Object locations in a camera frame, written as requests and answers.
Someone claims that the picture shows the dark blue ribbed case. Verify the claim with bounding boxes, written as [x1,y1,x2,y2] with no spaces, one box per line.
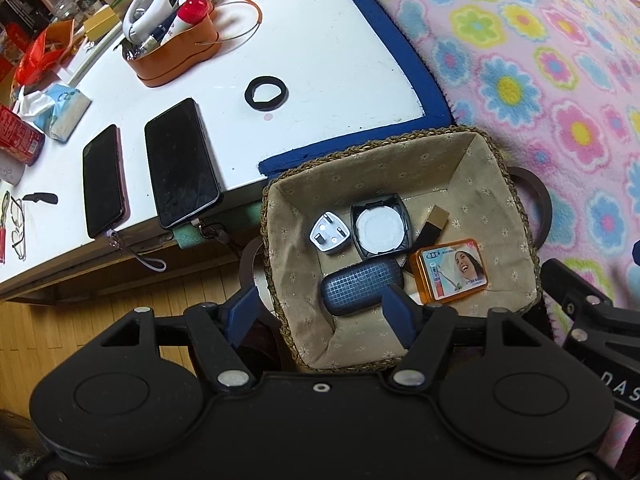
[320,258,408,318]

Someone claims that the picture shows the black and gold lipstick tube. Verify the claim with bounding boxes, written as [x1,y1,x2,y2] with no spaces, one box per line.
[413,205,450,261]

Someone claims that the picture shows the red packet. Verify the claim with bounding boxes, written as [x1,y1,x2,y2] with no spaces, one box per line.
[0,105,46,167]

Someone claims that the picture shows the red-edged black smartphone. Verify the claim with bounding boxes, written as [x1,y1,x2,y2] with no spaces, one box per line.
[81,124,130,240]

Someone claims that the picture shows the floral fleece blanket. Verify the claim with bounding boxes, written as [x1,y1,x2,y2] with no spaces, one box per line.
[347,0,640,480]

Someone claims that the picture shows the tissue pack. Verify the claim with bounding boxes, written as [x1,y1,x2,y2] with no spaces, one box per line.
[20,82,93,143]

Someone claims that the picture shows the green foam corner guard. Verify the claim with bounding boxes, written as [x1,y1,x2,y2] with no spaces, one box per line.
[172,200,266,251]

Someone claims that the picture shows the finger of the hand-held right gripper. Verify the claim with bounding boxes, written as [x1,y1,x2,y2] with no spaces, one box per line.
[540,258,640,349]

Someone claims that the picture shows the black compact case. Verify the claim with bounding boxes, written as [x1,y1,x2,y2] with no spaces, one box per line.
[350,194,413,261]

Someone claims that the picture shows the orange plastic box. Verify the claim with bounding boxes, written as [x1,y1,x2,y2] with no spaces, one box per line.
[409,237,490,305]

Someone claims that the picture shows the eyeglasses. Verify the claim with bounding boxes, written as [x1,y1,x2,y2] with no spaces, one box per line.
[0,190,28,263]

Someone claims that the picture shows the large black smartphone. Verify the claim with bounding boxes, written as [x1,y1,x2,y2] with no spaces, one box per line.
[144,97,224,230]

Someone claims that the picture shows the yellow box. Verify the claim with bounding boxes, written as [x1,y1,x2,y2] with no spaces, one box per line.
[82,5,121,41]

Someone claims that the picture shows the fabric-lined woven basket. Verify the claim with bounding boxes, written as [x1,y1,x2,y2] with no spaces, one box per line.
[260,125,543,373]

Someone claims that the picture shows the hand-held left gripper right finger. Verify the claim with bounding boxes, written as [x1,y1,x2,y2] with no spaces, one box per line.
[382,284,553,389]

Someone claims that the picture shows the black ring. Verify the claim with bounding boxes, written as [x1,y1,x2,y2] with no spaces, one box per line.
[244,75,290,111]

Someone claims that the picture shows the orange leather organizer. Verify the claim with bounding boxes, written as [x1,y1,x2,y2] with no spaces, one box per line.
[122,0,222,88]

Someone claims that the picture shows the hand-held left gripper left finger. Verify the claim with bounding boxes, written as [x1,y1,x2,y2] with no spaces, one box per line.
[87,284,262,392]

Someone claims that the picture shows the white phone strap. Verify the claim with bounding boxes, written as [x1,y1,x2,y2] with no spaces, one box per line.
[102,230,168,273]

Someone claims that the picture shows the white charger plug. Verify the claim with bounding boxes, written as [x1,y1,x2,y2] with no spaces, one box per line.
[309,210,351,257]

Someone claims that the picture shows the red plastic bag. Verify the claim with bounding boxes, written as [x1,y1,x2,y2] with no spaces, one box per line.
[12,17,76,86]

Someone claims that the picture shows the thin wire loop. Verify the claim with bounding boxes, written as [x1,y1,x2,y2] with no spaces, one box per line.
[197,0,263,48]

